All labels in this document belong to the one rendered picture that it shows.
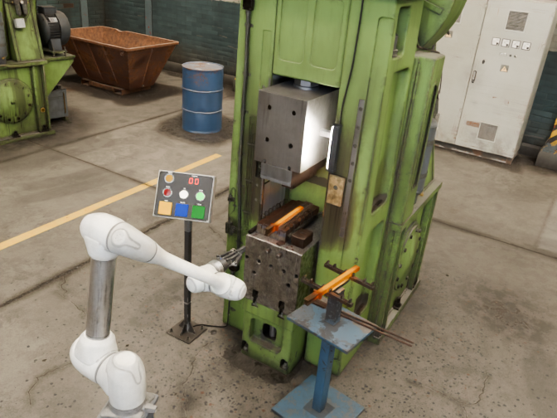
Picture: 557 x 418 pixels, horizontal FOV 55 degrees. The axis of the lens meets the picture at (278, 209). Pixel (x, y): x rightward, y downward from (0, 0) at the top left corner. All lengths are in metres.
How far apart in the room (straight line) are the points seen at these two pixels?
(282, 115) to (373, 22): 0.65
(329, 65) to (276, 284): 1.29
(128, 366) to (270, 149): 1.35
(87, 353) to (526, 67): 6.56
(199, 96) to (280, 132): 4.69
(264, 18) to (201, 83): 4.53
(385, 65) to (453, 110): 5.35
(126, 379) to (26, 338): 1.72
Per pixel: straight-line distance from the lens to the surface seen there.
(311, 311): 3.03
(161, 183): 3.29
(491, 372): 4.06
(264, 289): 3.30
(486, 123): 7.99
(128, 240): 2.12
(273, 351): 3.54
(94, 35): 10.82
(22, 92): 7.40
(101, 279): 2.34
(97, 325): 2.45
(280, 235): 3.14
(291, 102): 2.84
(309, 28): 2.90
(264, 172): 3.04
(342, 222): 3.07
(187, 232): 3.44
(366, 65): 2.79
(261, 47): 3.06
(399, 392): 3.67
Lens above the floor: 2.47
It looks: 26 degrees down
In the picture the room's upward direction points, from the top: 5 degrees clockwise
